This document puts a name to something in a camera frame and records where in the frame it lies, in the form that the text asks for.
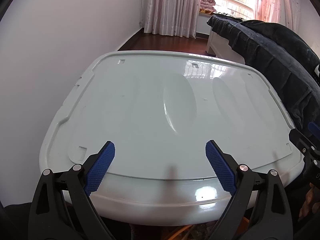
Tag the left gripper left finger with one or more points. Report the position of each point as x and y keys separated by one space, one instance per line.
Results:
x=61 y=206

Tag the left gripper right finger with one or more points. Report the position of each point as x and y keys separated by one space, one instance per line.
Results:
x=258 y=207

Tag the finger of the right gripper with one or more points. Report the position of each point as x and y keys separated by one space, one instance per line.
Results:
x=310 y=152
x=314 y=129

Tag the orange plastic trash bucket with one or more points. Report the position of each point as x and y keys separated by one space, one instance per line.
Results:
x=195 y=231

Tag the white plastic storage box lid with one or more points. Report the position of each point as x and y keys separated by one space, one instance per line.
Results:
x=160 y=108

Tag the folded pink quilts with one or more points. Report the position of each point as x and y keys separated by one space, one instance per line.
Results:
x=207 y=6

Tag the pink patterned curtain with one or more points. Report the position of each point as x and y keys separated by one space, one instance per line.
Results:
x=171 y=17

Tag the white bed frame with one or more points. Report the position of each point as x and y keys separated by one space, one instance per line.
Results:
x=219 y=47

